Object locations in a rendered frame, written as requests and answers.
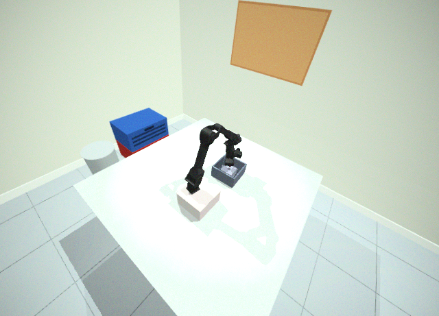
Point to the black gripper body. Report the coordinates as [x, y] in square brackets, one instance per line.
[229, 161]

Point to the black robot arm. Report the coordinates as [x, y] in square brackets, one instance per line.
[207, 137]

